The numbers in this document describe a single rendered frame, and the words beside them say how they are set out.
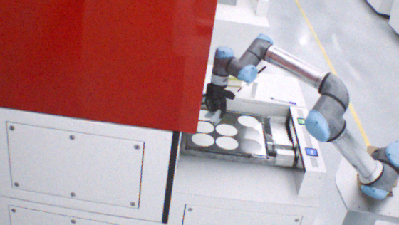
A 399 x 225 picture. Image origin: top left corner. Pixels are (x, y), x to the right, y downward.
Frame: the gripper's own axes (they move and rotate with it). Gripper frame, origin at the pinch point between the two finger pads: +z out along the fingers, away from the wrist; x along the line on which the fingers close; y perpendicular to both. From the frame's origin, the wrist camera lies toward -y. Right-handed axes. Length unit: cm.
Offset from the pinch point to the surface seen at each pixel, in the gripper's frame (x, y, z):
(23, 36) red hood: -5, 87, -52
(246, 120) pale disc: -3.0, -23.8, 7.3
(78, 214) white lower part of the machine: 7, 73, 18
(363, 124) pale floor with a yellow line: -48, -248, 97
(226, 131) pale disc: -0.1, -8.6, 7.3
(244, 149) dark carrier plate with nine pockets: 14.7, -5.9, 7.4
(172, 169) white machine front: 29, 47, -10
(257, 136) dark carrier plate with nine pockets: 9.9, -18.9, 7.4
